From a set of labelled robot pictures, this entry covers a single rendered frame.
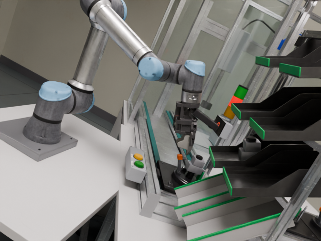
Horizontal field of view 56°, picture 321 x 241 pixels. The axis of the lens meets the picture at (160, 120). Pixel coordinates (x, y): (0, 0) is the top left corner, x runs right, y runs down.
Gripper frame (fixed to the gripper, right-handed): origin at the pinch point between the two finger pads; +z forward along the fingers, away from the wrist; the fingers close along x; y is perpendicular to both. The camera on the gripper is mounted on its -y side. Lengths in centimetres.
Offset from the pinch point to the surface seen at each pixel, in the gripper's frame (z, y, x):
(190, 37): -42, -14, -107
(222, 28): -51, -37, -109
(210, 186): 4.4, -4.9, 18.8
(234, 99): -18.3, -22.3, -20.4
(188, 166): 6.8, -0.9, -1.4
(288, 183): -13, -15, 47
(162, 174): 11.2, 9.3, -1.6
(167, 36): -42, 4, -84
